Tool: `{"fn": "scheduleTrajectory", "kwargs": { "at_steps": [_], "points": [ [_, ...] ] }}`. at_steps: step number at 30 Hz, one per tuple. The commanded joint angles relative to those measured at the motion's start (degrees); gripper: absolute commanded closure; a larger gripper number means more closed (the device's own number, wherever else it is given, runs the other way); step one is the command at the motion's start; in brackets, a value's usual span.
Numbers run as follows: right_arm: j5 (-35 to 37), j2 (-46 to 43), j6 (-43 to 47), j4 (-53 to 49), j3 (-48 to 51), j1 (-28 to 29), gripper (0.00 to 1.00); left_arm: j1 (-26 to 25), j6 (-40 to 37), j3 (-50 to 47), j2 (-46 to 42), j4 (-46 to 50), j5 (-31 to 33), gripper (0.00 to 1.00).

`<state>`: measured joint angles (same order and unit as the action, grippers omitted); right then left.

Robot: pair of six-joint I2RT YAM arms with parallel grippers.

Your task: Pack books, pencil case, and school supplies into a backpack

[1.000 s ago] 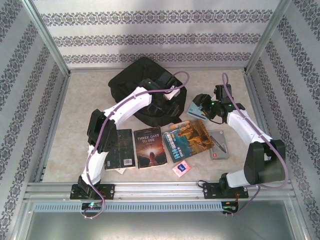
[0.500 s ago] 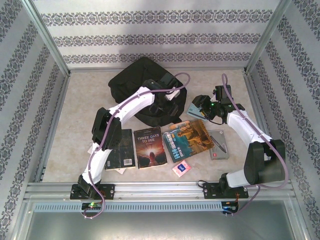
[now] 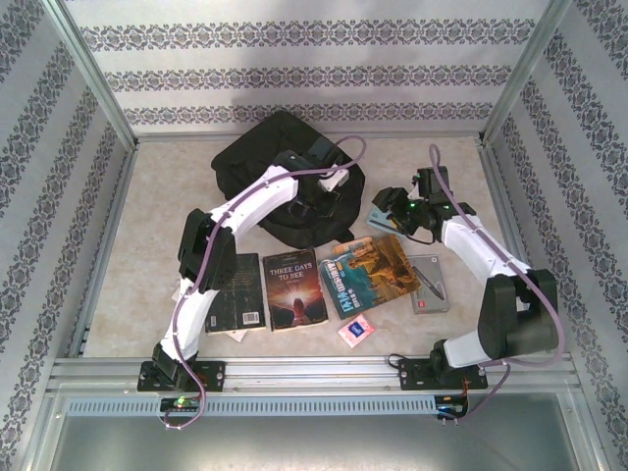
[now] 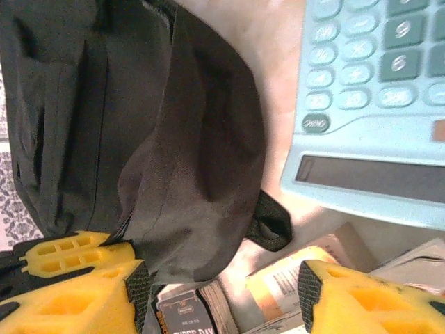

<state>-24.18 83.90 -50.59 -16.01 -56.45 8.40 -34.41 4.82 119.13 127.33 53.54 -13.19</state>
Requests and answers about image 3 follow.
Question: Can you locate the light blue calculator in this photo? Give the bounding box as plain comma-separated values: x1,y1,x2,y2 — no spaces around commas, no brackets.
365,204,408,237

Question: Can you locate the blue orange landscape book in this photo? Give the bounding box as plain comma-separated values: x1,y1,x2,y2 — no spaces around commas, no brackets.
318,234,424,321

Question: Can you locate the black backpack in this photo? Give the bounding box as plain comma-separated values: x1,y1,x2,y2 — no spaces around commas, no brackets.
210,110,368,249

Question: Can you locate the grey pen box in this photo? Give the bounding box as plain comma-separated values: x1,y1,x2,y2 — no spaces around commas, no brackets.
407,253,451,316

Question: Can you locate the Three Days to See book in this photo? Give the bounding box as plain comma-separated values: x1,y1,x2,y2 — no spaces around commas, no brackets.
262,246,331,334

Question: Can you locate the dark paperback with barcode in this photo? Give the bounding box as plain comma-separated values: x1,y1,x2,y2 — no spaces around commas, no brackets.
204,252,269,336

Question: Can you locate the pink tissue packet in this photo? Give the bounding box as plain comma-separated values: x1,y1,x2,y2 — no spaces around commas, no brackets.
337,314,375,349

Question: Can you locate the white paper sheet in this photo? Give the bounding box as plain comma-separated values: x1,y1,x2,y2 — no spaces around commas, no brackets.
169,288,249,343

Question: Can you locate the left controller board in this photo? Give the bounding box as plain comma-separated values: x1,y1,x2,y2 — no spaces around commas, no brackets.
160,397,201,412

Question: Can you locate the grey metal shelf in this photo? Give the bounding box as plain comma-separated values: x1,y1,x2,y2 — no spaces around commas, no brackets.
28,411,604,471

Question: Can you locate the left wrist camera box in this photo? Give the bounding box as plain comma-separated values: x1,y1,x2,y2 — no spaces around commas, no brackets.
316,165,351,192

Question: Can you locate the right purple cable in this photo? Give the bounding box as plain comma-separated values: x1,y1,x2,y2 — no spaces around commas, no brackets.
429,143,571,423

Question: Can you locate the purple cable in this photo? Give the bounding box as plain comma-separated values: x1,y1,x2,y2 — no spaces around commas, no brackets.
156,134,369,433
429,143,571,423

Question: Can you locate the right aluminium side rail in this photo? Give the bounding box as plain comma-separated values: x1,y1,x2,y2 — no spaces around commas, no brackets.
478,141,558,353

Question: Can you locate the aluminium side rail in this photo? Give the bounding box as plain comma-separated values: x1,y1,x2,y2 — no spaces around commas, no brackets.
478,141,558,353
68,141,141,359

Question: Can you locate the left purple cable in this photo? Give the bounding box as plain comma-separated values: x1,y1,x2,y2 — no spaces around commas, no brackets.
156,134,369,433

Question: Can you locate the aluminium back rail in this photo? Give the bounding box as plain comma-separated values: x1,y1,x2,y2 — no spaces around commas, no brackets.
131,130,487,144

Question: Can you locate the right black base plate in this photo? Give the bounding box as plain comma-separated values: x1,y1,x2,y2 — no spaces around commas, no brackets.
397,358,490,392

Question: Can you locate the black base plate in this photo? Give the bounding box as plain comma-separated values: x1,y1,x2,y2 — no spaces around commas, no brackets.
136,361,227,393
397,358,490,392

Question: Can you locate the right aluminium frame post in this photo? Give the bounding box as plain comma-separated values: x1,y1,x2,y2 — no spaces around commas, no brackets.
478,0,575,148

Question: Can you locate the aluminium frame post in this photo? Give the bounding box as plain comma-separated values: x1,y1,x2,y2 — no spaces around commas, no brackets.
478,0,575,148
51,0,138,148

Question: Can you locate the aluminium mounting rail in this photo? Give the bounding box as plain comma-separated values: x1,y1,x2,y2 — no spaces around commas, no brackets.
48,356,576,393

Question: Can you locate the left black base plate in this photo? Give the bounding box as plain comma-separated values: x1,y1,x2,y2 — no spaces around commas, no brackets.
136,361,227,393

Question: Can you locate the slotted grey cable duct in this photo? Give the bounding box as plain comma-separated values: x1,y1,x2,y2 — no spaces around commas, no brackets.
65,395,439,417

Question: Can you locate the left aluminium side rail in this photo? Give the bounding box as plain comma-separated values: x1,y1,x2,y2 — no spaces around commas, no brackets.
68,141,141,359

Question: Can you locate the left aluminium frame post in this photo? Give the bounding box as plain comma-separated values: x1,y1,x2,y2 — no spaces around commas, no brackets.
51,0,138,148

